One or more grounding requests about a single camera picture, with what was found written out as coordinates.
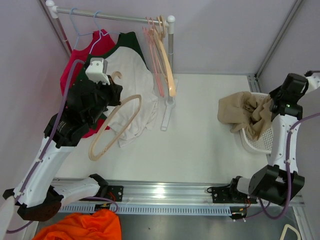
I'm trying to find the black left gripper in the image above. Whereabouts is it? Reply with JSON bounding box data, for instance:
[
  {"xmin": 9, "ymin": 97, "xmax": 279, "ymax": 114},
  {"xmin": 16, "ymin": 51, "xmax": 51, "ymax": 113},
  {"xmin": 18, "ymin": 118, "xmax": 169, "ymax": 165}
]
[{"xmin": 85, "ymin": 74, "xmax": 122, "ymax": 126}]

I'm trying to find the beige wooden hanger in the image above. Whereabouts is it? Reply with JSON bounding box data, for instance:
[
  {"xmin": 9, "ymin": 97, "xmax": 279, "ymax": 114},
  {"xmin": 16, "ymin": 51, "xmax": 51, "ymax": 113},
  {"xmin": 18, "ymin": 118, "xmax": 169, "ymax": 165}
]
[{"xmin": 88, "ymin": 70, "xmax": 143, "ymax": 162}]

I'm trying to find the beige t shirt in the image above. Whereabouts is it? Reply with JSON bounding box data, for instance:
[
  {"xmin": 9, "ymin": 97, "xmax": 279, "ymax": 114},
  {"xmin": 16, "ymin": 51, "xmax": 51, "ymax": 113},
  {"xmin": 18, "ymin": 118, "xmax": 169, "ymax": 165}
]
[{"xmin": 217, "ymin": 91, "xmax": 272, "ymax": 141}]

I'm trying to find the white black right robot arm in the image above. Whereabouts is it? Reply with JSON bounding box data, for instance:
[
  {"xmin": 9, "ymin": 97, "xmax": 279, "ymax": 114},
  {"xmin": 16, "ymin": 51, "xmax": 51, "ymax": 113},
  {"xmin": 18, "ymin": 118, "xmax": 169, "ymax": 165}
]
[{"xmin": 227, "ymin": 70, "xmax": 320, "ymax": 207}]

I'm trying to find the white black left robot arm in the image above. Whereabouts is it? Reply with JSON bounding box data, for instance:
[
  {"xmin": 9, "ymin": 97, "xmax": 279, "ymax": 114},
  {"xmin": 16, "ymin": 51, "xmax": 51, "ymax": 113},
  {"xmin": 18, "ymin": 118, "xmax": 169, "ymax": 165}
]
[{"xmin": 3, "ymin": 79, "xmax": 123, "ymax": 222}]

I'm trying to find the green white raglan shirt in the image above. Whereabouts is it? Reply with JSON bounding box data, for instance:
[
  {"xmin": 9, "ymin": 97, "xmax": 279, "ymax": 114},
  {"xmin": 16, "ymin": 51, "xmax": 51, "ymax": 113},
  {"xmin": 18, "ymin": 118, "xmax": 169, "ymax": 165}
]
[{"xmin": 87, "ymin": 31, "xmax": 159, "ymax": 147}]

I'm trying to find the red t shirt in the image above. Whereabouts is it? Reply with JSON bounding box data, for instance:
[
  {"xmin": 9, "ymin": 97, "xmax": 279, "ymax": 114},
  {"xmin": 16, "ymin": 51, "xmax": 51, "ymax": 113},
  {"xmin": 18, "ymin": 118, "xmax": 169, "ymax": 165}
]
[{"xmin": 59, "ymin": 28, "xmax": 117, "ymax": 139}]

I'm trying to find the pink plastic hanger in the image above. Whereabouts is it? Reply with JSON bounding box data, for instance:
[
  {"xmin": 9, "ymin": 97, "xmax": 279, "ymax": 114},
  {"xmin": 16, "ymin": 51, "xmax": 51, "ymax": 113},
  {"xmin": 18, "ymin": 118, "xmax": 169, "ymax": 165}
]
[{"xmin": 143, "ymin": 17, "xmax": 165, "ymax": 98}]

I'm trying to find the beige empty hanger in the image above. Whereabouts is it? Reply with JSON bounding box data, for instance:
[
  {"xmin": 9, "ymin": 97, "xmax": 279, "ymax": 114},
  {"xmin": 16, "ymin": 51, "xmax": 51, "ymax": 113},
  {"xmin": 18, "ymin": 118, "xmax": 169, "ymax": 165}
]
[{"xmin": 150, "ymin": 15, "xmax": 176, "ymax": 97}]

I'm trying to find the white clothes rack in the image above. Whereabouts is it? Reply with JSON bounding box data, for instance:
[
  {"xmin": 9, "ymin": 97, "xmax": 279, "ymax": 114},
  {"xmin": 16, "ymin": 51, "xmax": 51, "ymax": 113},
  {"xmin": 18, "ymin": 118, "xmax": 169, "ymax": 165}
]
[{"xmin": 45, "ymin": 0, "xmax": 178, "ymax": 131}]

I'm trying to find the orange cloth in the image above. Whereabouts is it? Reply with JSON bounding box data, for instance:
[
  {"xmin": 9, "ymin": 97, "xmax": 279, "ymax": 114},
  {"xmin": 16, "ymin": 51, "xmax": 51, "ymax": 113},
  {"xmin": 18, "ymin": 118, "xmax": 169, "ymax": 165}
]
[{"xmin": 33, "ymin": 209, "xmax": 122, "ymax": 240}]

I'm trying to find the white perforated laundry basket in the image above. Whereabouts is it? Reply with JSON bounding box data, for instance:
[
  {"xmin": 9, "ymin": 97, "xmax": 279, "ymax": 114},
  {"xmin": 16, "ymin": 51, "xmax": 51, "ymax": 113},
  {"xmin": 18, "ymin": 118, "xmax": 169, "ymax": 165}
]
[{"xmin": 234, "ymin": 91, "xmax": 272, "ymax": 154}]

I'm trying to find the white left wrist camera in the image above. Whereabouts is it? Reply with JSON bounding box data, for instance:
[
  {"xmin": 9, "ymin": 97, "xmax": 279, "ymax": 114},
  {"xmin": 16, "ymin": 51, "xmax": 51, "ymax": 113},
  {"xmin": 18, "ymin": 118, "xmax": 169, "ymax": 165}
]
[{"xmin": 85, "ymin": 57, "xmax": 110, "ymax": 85}]

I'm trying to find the blue wire hanger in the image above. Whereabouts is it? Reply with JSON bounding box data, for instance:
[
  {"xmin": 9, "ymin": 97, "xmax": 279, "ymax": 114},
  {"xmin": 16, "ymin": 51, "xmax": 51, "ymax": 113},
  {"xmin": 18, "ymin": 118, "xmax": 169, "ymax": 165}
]
[
  {"xmin": 89, "ymin": 10, "xmax": 120, "ymax": 55},
  {"xmin": 69, "ymin": 7, "xmax": 93, "ymax": 50}
]

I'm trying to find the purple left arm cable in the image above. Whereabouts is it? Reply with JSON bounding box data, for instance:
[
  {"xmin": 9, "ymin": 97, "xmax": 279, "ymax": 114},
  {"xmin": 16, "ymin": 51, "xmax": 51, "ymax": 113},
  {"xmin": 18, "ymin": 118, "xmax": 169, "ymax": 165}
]
[{"xmin": 6, "ymin": 59, "xmax": 119, "ymax": 235}]

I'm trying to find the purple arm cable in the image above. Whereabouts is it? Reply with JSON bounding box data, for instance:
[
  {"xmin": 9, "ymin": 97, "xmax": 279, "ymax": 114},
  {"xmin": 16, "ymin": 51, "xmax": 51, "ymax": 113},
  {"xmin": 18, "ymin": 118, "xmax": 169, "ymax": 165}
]
[
  {"xmin": 231, "ymin": 69, "xmax": 320, "ymax": 223},
  {"xmin": 6, "ymin": 59, "xmax": 119, "ymax": 235}
]

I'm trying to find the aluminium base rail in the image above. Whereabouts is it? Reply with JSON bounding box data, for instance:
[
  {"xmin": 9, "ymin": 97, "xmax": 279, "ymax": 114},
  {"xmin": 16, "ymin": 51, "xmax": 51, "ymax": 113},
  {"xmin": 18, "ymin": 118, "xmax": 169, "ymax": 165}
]
[{"xmin": 49, "ymin": 181, "xmax": 306, "ymax": 216}]

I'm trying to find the aluminium corner frame post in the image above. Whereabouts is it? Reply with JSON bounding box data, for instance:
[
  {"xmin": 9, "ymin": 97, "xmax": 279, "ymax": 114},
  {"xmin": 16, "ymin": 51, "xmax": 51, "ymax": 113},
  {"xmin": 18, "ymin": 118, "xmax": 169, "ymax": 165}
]
[{"xmin": 247, "ymin": 0, "xmax": 306, "ymax": 93}]

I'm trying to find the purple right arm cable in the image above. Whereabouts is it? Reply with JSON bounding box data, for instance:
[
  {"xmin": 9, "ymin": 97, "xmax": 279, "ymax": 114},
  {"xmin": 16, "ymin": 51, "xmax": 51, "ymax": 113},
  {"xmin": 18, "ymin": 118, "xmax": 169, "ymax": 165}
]
[{"xmin": 231, "ymin": 69, "xmax": 320, "ymax": 223}]

